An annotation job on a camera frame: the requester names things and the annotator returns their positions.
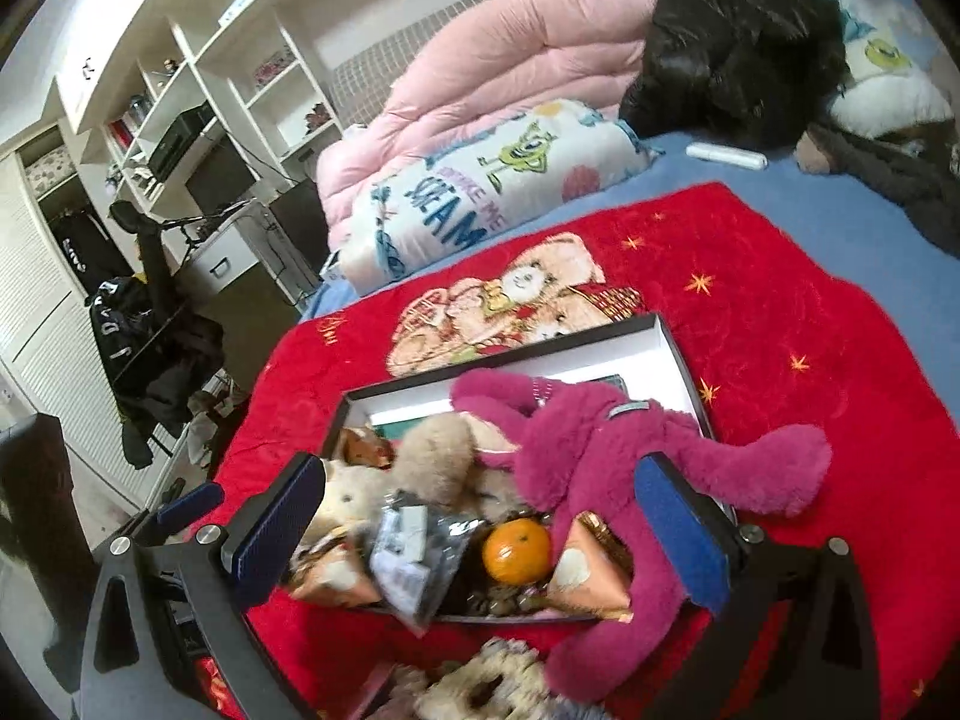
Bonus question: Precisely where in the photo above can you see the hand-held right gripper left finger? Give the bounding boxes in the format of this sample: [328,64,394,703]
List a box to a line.
[79,453,325,720]

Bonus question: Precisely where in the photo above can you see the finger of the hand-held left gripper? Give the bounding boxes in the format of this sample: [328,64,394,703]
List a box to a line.
[139,483,225,545]

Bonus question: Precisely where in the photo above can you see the pink quilt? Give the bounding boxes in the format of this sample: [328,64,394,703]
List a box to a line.
[315,0,662,253]

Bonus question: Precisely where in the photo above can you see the white remote control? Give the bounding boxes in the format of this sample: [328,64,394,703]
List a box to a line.
[686,141,768,172]

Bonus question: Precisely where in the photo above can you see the white wardrobe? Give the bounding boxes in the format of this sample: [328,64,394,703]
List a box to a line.
[0,127,152,512]

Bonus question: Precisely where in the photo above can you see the black computer tower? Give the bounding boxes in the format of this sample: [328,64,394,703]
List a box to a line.
[268,178,332,272]

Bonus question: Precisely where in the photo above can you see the tangerine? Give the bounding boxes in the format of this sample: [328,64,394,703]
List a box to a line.
[484,517,554,584]

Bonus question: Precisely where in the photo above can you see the white cartoon print blanket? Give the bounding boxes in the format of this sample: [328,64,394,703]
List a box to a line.
[339,99,665,298]

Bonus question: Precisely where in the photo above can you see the black clothes with white print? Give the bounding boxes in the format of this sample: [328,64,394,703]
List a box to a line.
[86,277,227,467]

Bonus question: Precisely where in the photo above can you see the black shallow box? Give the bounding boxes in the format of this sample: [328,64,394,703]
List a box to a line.
[322,313,740,625]

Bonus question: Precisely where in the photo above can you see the white shelf unit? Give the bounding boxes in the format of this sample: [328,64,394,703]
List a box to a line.
[56,0,346,190]

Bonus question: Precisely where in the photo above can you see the beige fluffy plush toy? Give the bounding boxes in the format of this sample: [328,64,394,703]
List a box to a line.
[391,414,526,522]

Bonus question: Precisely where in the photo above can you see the blue bed sheet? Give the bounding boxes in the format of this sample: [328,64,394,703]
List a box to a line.
[300,0,960,361]

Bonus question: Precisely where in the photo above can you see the black office chair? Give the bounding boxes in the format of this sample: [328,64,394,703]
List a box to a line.
[109,201,226,467]

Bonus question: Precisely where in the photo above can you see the black hanging clothes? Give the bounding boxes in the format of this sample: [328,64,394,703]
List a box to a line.
[49,210,133,295]

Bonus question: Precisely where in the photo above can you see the dark grey garment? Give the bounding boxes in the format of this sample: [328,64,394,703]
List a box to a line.
[795,120,960,253]

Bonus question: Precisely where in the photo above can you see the tan snack packet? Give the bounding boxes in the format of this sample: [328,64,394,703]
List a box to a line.
[341,426,397,470]
[547,511,635,620]
[289,538,383,608]

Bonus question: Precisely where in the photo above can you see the magenta plush toy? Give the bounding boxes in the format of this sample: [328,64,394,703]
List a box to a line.
[450,369,833,695]

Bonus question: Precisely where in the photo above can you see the red bear print blanket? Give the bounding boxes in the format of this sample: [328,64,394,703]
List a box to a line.
[191,181,960,720]

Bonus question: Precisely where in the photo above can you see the black printer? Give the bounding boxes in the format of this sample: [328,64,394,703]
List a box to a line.
[148,103,215,182]

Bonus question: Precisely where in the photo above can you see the black computer monitor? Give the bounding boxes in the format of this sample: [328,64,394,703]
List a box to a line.
[185,139,259,215]

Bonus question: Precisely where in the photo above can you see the cream plush bear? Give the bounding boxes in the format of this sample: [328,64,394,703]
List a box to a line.
[309,457,402,541]

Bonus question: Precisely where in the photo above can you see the white cartoon print pillow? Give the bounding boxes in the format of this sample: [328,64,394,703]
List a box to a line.
[829,0,953,140]

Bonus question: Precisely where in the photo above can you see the black puffer jacket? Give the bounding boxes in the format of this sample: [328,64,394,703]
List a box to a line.
[619,0,853,148]

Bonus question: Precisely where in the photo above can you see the pile of snack packets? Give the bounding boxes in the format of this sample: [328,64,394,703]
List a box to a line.
[367,491,482,635]

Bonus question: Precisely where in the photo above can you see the white desk with drawer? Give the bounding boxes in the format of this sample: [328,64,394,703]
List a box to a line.
[176,202,316,308]

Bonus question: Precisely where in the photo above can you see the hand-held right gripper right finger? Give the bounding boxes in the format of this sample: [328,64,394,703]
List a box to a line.
[634,453,883,720]

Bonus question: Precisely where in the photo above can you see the grey striped headboard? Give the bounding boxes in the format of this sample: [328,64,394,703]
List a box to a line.
[330,0,676,130]

